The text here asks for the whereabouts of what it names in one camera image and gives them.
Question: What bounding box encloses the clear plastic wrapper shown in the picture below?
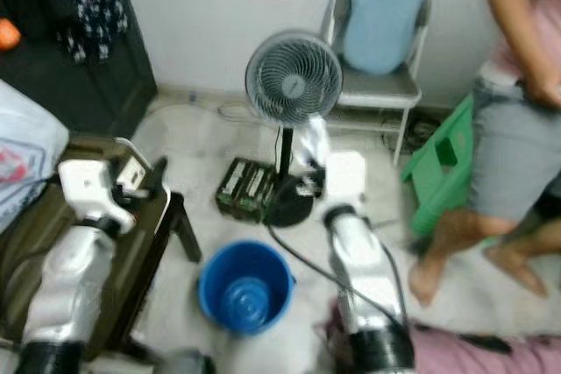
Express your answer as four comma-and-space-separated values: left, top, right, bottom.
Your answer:
294, 116, 333, 175

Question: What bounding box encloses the black green battery box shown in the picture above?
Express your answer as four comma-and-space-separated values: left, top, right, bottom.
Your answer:
215, 157, 278, 222

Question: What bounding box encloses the dark brown table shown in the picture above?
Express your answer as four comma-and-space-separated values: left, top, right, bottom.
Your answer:
0, 133, 202, 362

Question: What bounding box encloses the grey standing fan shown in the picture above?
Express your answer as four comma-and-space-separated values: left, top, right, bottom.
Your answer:
245, 30, 344, 228

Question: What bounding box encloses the grey metal chair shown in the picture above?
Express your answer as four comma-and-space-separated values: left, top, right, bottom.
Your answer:
320, 0, 433, 166

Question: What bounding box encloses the blue plastic bucket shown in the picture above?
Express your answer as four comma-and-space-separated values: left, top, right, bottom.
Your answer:
197, 239, 297, 337

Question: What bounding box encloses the black cabinet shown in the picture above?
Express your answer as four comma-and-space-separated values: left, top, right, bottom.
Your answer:
0, 0, 159, 119

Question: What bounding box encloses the green plastic stool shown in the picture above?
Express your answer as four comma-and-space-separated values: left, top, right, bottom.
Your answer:
401, 94, 477, 236

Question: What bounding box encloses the white printed plastic bag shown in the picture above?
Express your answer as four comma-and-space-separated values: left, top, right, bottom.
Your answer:
0, 79, 85, 235

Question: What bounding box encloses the dark floral dress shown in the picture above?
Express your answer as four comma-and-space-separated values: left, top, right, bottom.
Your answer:
53, 0, 131, 66

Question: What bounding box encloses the light blue cushion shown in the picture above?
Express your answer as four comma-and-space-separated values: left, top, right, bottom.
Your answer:
342, 0, 430, 76

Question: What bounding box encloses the person in grey shorts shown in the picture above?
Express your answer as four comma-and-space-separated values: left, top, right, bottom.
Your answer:
408, 0, 561, 307

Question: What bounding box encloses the orange plastic item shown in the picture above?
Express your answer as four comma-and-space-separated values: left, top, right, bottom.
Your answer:
0, 18, 24, 51

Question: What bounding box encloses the purple cartoon print blanket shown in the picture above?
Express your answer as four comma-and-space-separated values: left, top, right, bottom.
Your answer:
323, 298, 561, 374

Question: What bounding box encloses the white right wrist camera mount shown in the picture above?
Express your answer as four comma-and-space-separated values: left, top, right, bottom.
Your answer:
323, 151, 370, 210

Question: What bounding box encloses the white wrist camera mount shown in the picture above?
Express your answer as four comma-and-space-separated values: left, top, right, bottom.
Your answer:
57, 158, 152, 236
323, 151, 370, 210

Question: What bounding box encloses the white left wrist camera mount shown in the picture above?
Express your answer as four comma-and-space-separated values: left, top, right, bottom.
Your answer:
57, 158, 152, 236

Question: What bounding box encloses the white floor cable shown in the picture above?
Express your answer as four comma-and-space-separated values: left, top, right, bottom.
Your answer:
215, 101, 259, 123

